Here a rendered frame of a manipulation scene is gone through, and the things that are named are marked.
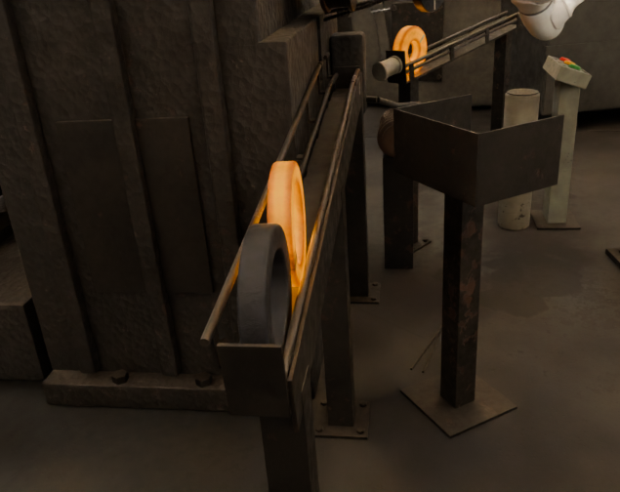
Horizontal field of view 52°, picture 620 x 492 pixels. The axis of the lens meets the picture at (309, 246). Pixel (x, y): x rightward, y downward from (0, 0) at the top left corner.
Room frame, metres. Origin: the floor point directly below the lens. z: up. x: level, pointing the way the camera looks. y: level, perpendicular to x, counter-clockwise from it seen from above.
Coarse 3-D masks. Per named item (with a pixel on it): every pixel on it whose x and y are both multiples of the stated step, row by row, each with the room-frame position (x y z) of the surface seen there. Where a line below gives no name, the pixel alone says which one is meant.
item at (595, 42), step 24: (504, 0) 4.11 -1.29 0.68; (600, 0) 3.53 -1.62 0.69; (576, 24) 3.52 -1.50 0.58; (600, 24) 3.53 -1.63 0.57; (528, 48) 3.72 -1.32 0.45; (552, 48) 3.50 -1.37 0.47; (576, 48) 3.52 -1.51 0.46; (600, 48) 3.53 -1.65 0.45; (528, 72) 3.70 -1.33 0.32; (600, 72) 3.54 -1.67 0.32; (552, 96) 3.51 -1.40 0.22; (600, 96) 3.54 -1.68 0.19
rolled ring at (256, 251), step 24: (264, 240) 0.67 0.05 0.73; (240, 264) 0.65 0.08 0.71; (264, 264) 0.64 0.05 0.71; (288, 264) 0.77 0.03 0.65; (240, 288) 0.62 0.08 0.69; (264, 288) 0.62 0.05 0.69; (288, 288) 0.75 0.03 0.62; (240, 312) 0.61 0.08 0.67; (264, 312) 0.61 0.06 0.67; (288, 312) 0.74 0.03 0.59; (240, 336) 0.61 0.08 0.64; (264, 336) 0.60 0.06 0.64
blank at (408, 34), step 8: (400, 32) 2.17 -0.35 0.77; (408, 32) 2.16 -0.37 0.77; (416, 32) 2.19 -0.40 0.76; (400, 40) 2.14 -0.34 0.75; (408, 40) 2.16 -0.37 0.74; (416, 40) 2.19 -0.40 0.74; (424, 40) 2.23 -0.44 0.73; (400, 48) 2.13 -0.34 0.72; (416, 48) 2.22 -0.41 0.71; (424, 48) 2.23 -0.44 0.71; (416, 56) 2.21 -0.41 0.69; (416, 64) 2.19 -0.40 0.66; (416, 72) 2.19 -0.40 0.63
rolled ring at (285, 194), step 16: (272, 176) 0.85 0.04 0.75; (288, 176) 0.84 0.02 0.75; (272, 192) 0.82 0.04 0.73; (288, 192) 0.82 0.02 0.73; (272, 208) 0.81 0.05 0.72; (288, 208) 0.80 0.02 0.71; (304, 208) 0.96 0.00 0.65; (288, 224) 0.79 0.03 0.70; (304, 224) 0.94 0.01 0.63; (288, 240) 0.79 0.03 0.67; (304, 240) 0.92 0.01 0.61; (304, 256) 0.90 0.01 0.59
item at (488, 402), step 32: (416, 128) 1.24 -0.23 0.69; (448, 128) 1.15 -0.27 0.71; (512, 128) 1.11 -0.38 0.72; (544, 128) 1.15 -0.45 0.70; (416, 160) 1.24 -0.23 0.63; (448, 160) 1.15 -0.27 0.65; (480, 160) 1.08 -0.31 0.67; (512, 160) 1.11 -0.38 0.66; (544, 160) 1.15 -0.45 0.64; (448, 192) 1.15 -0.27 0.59; (480, 192) 1.09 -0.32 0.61; (512, 192) 1.12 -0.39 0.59; (448, 224) 1.26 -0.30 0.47; (480, 224) 1.25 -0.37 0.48; (448, 256) 1.26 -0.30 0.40; (480, 256) 1.25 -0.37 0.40; (448, 288) 1.26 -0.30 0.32; (448, 320) 1.25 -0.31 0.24; (448, 352) 1.25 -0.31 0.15; (416, 384) 1.33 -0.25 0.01; (448, 384) 1.25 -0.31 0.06; (480, 384) 1.31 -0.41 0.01; (448, 416) 1.20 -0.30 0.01; (480, 416) 1.19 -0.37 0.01
